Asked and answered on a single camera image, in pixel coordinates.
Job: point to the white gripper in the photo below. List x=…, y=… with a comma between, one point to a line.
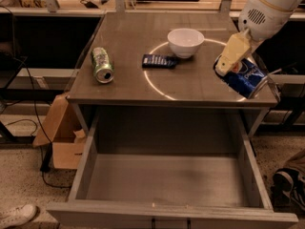
x=261, y=23

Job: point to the blue pepsi can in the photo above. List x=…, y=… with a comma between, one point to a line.
x=246, y=79

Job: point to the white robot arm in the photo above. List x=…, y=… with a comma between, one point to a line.
x=258, y=21

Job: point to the green soda can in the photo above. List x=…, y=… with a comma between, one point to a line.
x=102, y=68

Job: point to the open grey top drawer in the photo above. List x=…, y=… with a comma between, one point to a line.
x=168, y=168

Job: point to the white bowl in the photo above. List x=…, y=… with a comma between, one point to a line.
x=184, y=42

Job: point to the dark blue snack packet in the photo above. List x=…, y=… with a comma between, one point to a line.
x=158, y=61

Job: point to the grey cabinet table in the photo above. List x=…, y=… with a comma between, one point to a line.
x=127, y=36

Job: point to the black sneaker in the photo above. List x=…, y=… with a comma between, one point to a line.
x=289, y=186

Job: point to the brown cardboard box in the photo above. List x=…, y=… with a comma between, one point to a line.
x=62, y=130

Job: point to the white sneaker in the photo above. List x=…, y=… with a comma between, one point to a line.
x=17, y=216

